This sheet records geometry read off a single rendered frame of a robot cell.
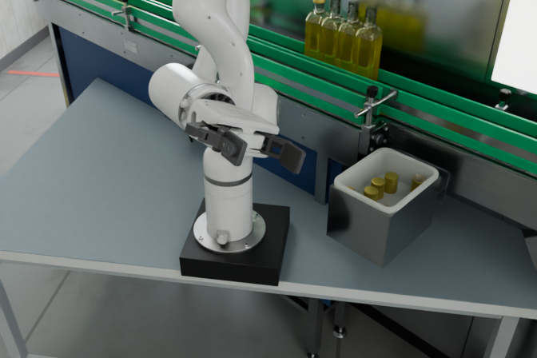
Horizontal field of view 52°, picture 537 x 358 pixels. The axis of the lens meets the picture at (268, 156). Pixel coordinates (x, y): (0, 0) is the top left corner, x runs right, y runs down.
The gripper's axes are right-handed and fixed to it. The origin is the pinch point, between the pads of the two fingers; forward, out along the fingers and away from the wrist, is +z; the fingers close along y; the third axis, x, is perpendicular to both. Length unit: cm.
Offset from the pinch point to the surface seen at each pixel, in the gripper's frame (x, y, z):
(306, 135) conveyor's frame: 12, 61, -64
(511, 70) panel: -22, 85, -28
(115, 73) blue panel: 26, 41, -167
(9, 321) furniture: 98, 5, -104
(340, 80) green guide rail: -6, 63, -61
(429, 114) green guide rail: -6, 73, -37
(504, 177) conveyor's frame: 1, 80, -15
